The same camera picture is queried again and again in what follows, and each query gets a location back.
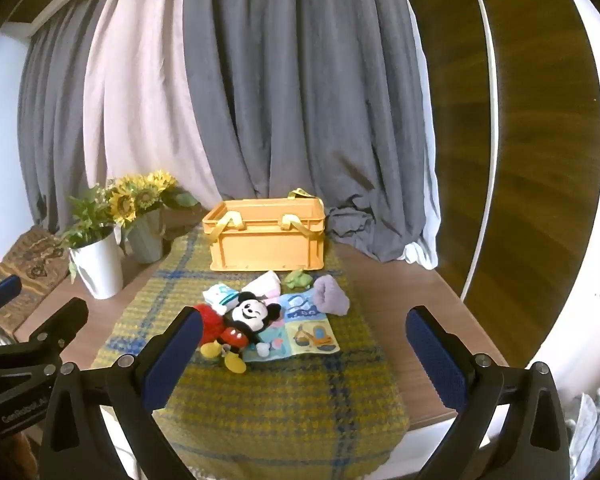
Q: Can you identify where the yellow blue plaid blanket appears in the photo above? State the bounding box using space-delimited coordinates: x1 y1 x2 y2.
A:
91 232 412 480

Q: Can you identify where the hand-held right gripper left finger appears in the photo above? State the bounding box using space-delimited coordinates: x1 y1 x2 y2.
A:
39 305 206 480

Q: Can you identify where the grey white crumpled cloth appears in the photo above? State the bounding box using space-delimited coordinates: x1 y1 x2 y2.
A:
565 386 600 480

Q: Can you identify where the vehicle print handkerchief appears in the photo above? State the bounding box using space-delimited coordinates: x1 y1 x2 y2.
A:
242 292 342 363

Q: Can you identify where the purple towel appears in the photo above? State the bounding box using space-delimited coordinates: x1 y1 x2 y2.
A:
312 275 351 317

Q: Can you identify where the mouse plush toy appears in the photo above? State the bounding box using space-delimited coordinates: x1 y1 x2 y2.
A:
200 294 282 375

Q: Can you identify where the grey green vase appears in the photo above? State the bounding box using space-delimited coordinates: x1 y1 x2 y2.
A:
126 208 165 264

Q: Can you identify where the brown wooden door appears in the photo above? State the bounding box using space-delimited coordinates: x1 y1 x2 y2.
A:
397 0 600 306

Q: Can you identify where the white curtain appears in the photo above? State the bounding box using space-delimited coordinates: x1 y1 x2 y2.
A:
404 5 441 268

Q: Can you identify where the green leafy plant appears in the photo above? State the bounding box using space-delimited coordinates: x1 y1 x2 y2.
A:
60 185 120 283

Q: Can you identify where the sunflower bouquet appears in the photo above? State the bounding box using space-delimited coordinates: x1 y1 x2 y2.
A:
105 171 199 228

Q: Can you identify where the pale pink curtain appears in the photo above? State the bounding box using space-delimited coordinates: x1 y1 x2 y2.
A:
82 0 223 211

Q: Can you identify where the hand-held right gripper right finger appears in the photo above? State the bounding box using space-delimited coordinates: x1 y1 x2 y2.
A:
405 305 573 480

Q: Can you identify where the white striped cloth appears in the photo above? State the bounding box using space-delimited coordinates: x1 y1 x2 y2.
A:
202 282 242 317

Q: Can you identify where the green frog toy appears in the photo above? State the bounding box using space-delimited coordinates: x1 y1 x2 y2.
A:
284 269 314 291

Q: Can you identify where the red fluffy plush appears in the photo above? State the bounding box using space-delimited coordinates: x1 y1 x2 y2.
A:
192 304 228 342

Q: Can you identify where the orange basket with yellow handles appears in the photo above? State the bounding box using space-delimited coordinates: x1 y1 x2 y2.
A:
201 187 327 273

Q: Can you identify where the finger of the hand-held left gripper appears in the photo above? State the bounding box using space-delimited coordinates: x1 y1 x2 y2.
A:
15 297 90 361
0 275 23 318

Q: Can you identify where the grey curtain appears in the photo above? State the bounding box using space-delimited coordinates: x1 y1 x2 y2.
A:
17 0 108 236
182 0 441 263

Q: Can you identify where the white plant pot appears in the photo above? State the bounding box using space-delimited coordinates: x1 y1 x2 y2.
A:
69 232 126 299

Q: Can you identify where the pink cloth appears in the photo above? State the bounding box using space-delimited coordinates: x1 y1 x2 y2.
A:
240 270 282 303

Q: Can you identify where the white pole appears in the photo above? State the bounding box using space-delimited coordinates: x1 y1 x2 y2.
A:
460 0 497 301

